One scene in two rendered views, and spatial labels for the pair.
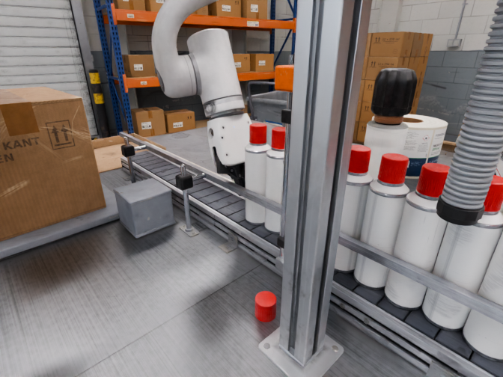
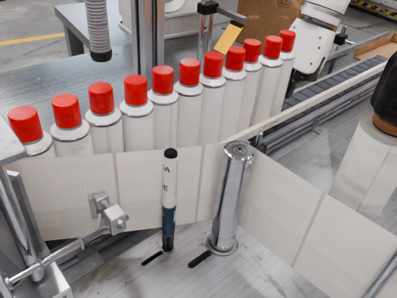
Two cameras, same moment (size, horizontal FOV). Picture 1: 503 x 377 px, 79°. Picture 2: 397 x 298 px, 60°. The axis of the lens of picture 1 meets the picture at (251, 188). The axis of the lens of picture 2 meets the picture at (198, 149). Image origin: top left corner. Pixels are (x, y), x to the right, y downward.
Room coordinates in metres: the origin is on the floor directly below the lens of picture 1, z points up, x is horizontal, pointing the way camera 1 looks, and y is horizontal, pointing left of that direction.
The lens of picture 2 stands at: (0.40, -0.70, 1.32)
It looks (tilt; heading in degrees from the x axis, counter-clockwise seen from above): 39 degrees down; 89
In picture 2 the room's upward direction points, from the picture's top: 5 degrees clockwise
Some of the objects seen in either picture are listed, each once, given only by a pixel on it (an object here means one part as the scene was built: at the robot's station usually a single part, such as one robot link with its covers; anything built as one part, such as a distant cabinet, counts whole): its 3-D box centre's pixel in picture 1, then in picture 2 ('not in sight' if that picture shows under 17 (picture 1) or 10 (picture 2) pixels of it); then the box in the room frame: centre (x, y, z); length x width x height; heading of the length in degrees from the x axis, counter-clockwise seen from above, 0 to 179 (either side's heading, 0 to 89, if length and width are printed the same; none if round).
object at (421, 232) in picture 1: (418, 238); (162, 125); (0.34, -0.22, 0.98); 0.05 x 0.05 x 0.20
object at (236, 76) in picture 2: not in sight; (228, 99); (0.46, -0.12, 0.98); 0.05 x 0.05 x 0.20
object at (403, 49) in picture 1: (365, 92); not in sight; (4.24, -1.54, 0.70); 1.20 x 0.82 x 1.39; 42
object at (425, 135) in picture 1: (403, 143); not in sight; (0.90, -0.46, 0.95); 0.20 x 0.20 x 0.14
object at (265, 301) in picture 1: (265, 305); not in sight; (0.36, -0.02, 0.85); 0.03 x 0.03 x 0.03
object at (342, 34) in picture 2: (137, 162); (342, 54); (0.84, 0.33, 0.91); 0.07 x 0.03 x 0.16; 133
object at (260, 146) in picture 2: not in sight; (255, 155); (0.52, -0.17, 0.89); 0.03 x 0.03 x 0.12; 43
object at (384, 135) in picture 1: (384, 138); (381, 147); (0.67, -0.30, 1.03); 0.09 x 0.09 x 0.30
